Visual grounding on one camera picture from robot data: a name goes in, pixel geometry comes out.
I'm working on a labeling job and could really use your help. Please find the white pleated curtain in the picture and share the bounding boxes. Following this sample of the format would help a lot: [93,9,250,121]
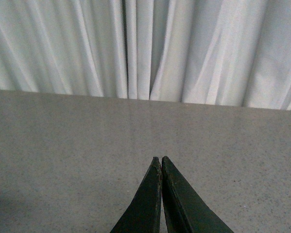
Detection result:
[0,0,291,110]

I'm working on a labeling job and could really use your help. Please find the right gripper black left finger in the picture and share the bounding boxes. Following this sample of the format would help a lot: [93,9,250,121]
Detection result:
[111,157,162,233]

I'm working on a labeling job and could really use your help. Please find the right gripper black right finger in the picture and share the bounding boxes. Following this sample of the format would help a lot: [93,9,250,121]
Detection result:
[162,156,232,233]

